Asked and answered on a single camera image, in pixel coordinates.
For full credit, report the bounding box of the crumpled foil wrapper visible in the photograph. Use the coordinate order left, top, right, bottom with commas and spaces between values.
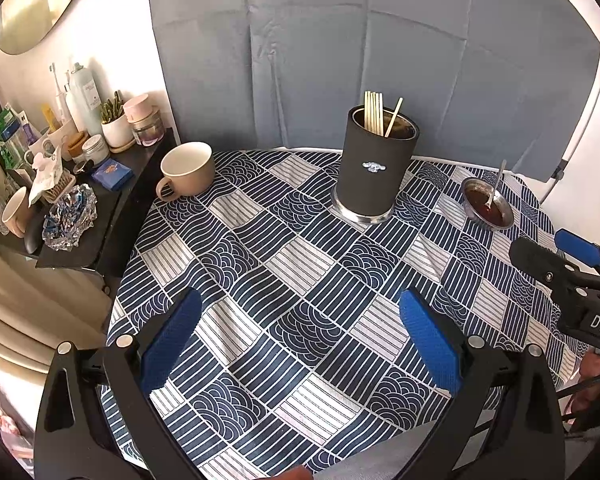
42, 183, 97, 252

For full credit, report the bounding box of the metal bowl with sauce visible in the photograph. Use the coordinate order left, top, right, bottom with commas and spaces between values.
460, 178, 515, 231

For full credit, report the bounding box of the person right hand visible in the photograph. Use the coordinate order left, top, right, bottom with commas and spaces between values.
565, 350, 600, 414

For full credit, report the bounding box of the person left hand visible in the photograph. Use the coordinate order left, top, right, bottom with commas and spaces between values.
271, 466, 313, 480

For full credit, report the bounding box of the beige ceramic mug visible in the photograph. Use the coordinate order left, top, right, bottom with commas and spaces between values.
156, 142, 215, 203

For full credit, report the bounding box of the blue patterned tablecloth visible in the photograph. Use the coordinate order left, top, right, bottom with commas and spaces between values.
108, 151, 585, 479

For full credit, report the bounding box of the black side shelf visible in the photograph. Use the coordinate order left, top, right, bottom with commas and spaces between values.
0, 127, 179, 291

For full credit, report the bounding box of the pink glass jar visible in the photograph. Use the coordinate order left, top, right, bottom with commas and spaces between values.
122, 93, 164, 148

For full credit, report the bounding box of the small potted succulent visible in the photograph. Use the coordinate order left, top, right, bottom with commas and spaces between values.
100, 90, 134, 150

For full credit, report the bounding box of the grey fabric backdrop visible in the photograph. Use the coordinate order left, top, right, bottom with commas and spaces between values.
149, 0, 600, 180

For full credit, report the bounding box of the lone wooden chopstick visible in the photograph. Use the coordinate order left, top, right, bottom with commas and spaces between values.
374, 92, 384, 136

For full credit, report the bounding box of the blue small box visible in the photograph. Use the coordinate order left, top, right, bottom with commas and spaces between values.
92, 158, 134, 191

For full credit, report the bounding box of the metal spoon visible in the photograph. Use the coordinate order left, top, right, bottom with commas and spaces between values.
486, 159, 507, 209

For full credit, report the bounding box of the white round jar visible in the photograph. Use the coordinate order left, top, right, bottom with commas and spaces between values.
82, 134, 110, 167

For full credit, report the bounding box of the black cylindrical utensil holder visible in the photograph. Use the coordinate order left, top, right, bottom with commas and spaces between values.
332, 105, 419, 224

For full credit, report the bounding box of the white lotion bottle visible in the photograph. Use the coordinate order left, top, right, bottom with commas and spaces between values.
69, 62, 102, 136

